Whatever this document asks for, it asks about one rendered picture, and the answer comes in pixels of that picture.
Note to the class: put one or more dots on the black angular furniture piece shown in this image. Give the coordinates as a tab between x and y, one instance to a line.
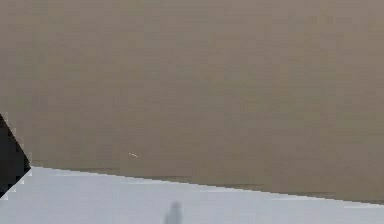
10	163

